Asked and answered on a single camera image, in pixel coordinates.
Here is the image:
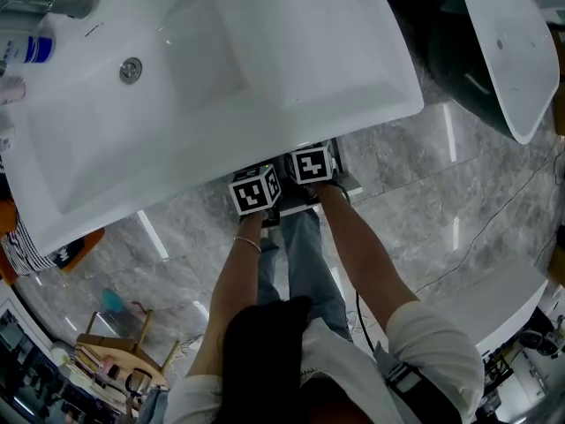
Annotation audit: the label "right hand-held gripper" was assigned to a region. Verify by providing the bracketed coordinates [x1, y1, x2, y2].
[284, 145, 341, 187]

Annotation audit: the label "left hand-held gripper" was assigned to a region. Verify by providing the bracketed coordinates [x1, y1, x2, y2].
[228, 164, 284, 230]

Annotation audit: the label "person's right forearm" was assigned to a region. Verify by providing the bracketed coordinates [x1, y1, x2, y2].
[315, 181, 420, 330]

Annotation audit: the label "person's left forearm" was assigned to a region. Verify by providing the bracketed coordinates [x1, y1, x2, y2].
[185, 212, 266, 377]

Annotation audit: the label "person's blue jeans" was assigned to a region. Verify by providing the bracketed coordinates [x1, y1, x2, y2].
[258, 209, 354, 342]

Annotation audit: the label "white vanity cabinet with sink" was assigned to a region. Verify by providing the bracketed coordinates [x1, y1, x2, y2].
[0, 0, 426, 258]

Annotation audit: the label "teal plastic object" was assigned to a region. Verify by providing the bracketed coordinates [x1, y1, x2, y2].
[101, 288, 127, 314]

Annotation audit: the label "round wooden stool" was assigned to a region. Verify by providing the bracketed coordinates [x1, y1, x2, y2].
[72, 309, 180, 398]

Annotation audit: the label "person's white shirt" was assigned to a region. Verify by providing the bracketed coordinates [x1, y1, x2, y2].
[165, 300, 486, 424]

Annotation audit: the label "brown cup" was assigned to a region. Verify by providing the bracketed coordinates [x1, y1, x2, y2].
[125, 367, 154, 397]

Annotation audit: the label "white bathtub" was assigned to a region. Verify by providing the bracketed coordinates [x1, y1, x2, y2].
[412, 261, 551, 360]

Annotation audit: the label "dark green bathtub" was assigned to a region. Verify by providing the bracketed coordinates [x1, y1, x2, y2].
[426, 0, 561, 146]

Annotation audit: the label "black white striped blanket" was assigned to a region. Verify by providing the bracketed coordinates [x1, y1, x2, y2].
[0, 156, 86, 278]

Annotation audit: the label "blue pump lotion bottle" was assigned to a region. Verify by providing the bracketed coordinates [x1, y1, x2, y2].
[0, 121, 19, 152]

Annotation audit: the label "pink bottle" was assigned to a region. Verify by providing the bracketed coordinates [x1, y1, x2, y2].
[0, 59, 28, 106]

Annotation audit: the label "white spray bottle blue band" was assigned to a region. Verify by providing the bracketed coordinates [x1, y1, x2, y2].
[0, 35, 57, 66]

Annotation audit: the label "chrome faucet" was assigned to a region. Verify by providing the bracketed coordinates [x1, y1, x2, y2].
[0, 0, 101, 19]

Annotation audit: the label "thin metal bracelet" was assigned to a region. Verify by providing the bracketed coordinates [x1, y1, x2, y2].
[232, 235, 263, 256]

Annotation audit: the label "thin floor cable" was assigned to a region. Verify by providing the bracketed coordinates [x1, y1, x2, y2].
[412, 152, 565, 295]

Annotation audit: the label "grey black shoulder strap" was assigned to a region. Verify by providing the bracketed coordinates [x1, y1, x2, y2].
[373, 342, 465, 424]

